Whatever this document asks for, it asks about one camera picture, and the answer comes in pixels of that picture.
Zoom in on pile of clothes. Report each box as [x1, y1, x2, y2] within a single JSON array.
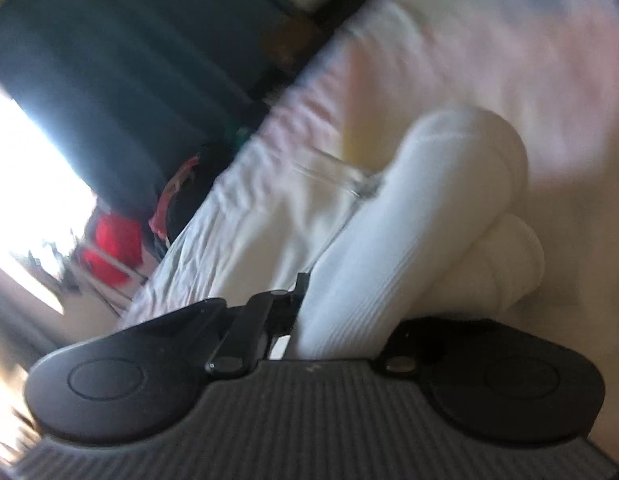
[[150, 125, 260, 256]]

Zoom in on dark teal curtain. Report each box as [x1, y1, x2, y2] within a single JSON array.
[[0, 0, 310, 221]]

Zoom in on bed with pink sheet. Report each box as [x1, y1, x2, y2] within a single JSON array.
[[114, 0, 619, 411]]

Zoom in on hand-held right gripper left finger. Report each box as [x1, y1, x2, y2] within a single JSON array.
[[154, 272, 310, 378]]

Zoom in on white sweatpants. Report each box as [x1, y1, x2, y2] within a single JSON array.
[[280, 0, 546, 361]]

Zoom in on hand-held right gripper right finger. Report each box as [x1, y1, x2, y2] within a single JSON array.
[[372, 316, 495, 376]]

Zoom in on window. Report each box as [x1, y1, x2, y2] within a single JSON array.
[[0, 77, 98, 311]]

